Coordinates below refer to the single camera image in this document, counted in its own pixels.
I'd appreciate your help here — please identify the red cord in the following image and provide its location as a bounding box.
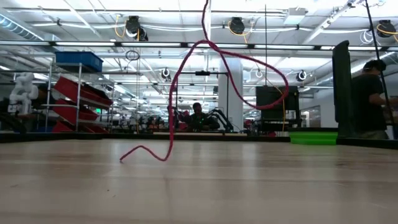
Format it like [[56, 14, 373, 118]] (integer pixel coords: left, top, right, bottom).
[[119, 0, 290, 162]]

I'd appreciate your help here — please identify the person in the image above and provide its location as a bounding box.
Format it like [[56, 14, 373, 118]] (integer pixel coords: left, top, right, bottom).
[[352, 58, 398, 140], [183, 101, 220, 132], [37, 83, 55, 110]]

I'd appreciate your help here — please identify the white pillar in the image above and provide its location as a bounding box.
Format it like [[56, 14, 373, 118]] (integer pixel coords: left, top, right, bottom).
[[218, 57, 244, 122]]

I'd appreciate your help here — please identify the black cabinet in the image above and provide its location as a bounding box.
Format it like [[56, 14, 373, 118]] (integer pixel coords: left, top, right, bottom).
[[255, 86, 300, 131]]

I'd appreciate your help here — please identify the green plastic tray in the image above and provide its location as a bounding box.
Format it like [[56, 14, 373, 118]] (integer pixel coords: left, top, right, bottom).
[[288, 131, 338, 146]]

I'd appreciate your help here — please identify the red bin cart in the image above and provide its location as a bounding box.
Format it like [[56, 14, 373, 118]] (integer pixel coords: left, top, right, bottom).
[[43, 62, 114, 133]]

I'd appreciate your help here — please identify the red storage bin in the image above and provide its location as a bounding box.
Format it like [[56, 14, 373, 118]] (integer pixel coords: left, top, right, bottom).
[[55, 76, 113, 108], [52, 121, 109, 134], [52, 98, 100, 121]]

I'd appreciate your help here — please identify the blue storage bin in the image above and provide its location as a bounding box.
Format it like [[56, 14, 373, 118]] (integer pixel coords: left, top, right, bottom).
[[55, 51, 104, 73]]

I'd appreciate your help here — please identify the black robot station frame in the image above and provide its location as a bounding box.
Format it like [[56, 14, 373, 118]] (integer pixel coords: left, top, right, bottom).
[[175, 70, 230, 134]]

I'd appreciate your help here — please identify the yellow hanging cable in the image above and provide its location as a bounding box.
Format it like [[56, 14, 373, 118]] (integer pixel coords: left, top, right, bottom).
[[273, 85, 285, 131]]

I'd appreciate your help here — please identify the black ceiling cable reel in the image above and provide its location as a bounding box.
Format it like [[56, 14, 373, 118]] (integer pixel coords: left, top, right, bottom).
[[228, 16, 246, 35], [376, 19, 398, 39], [126, 15, 149, 42]]

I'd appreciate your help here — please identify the thin black hanging cable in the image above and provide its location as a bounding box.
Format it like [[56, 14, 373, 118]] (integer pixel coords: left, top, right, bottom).
[[364, 0, 397, 131]]

